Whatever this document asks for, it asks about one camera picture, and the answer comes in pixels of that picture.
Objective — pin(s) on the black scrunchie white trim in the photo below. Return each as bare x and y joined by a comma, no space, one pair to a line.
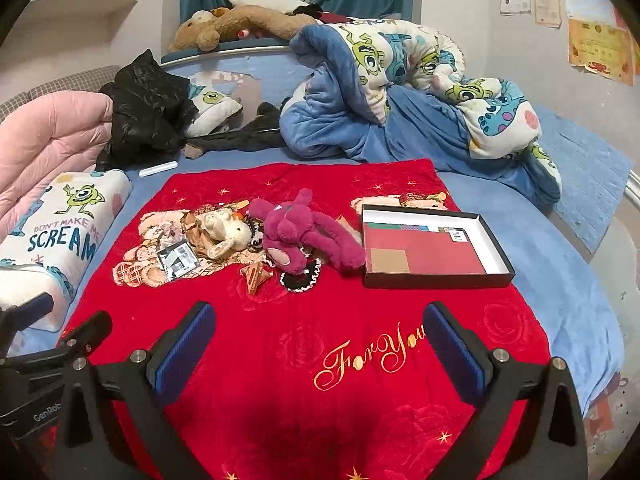
287,281

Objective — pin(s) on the blue peeling bed headboard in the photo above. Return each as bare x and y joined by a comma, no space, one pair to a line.
265,80

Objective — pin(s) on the white wall certificate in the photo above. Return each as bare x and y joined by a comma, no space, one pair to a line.
515,0

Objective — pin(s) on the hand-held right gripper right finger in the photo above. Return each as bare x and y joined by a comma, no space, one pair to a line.
452,355

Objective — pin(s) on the white stick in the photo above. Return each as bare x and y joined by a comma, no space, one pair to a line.
158,168

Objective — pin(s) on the tan crumpled wrapper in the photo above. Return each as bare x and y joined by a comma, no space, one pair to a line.
195,232

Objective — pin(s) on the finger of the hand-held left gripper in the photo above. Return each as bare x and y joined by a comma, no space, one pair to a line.
37,305
92,327

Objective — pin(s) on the pink quilt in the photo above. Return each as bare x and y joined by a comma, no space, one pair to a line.
45,140

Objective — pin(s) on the cream wall certificate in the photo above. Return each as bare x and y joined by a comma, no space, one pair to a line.
548,5

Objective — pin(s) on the white wall shelf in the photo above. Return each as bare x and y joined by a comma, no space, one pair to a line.
85,2

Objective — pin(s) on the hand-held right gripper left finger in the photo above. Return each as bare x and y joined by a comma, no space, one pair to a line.
182,355

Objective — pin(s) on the white cartoon printed pillow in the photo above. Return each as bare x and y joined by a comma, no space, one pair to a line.
55,240

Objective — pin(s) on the black puffer jacket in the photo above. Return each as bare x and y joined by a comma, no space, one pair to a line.
145,105

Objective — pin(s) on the blue bed sheet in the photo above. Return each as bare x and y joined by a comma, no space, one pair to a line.
565,280

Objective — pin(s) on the small cartoon printed pillow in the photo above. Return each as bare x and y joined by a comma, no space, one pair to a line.
212,107

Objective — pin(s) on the blue cartoon printed comforter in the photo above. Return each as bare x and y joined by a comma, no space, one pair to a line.
350,110

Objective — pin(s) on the blue brick foam panel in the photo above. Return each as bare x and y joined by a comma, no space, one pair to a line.
585,175

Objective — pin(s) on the magenta plush bear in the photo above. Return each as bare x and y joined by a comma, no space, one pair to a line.
285,225

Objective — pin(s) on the grey checked cushion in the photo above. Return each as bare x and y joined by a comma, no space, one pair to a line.
60,85

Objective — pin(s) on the black shallow box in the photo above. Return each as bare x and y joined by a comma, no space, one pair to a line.
440,280

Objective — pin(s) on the orange wall certificate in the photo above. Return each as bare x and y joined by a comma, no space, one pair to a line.
600,50

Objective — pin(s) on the cream plush toy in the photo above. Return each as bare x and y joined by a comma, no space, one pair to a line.
225,227

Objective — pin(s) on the red embroidered blanket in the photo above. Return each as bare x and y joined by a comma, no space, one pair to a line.
300,410

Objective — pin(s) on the brown plush dog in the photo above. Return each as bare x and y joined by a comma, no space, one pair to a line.
250,20

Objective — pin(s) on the dark red cloth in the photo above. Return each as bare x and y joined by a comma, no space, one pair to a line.
320,12

